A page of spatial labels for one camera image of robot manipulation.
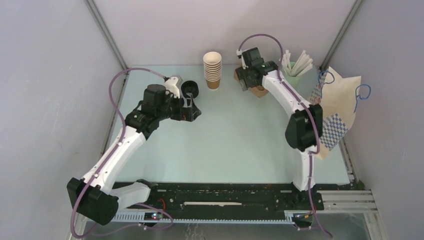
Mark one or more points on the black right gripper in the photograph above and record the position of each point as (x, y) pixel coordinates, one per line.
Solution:
(242, 72)

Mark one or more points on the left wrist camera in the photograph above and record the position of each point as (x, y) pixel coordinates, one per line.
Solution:
(173, 85)

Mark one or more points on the stack of black cup lids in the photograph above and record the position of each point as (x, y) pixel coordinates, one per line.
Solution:
(190, 88)

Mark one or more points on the green straw holder cup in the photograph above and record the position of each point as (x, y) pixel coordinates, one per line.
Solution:
(294, 80)

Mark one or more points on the brown pulp cup carrier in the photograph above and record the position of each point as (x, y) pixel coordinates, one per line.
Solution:
(258, 91)

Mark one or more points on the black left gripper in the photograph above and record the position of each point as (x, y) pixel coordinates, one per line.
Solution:
(189, 113)

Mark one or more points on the paper takeout bag blue handles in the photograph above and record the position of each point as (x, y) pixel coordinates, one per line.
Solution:
(339, 98)

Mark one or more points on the stack of brown paper cups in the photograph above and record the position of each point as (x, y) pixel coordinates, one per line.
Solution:
(212, 62)

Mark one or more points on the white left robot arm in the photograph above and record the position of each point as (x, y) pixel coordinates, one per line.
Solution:
(93, 195)

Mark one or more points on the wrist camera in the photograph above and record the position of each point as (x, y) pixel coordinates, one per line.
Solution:
(250, 57)
(173, 85)

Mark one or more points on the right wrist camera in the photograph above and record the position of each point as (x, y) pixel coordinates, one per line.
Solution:
(250, 57)

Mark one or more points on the bundle of white wrapped straws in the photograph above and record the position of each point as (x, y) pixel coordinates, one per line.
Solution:
(303, 64)

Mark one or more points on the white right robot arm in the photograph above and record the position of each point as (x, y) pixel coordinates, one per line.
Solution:
(305, 120)

